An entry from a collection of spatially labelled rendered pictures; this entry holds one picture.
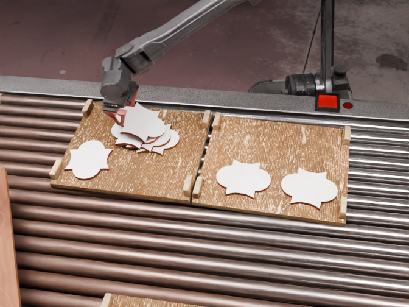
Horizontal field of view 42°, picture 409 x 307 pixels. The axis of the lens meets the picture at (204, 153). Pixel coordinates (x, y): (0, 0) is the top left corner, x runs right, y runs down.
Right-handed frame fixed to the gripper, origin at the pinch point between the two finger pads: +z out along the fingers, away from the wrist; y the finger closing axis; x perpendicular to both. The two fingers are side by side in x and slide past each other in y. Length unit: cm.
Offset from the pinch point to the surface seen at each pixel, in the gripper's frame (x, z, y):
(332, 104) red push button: -58, 10, 28
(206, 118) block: -22.3, 5.6, 9.1
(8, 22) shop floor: 180, 102, 169
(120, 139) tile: 0.2, 4.8, -5.9
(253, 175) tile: -41.0, 7.2, -8.6
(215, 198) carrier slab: -32.6, 8.0, -18.1
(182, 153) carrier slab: -18.5, 8.1, -4.2
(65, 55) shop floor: 121, 102, 143
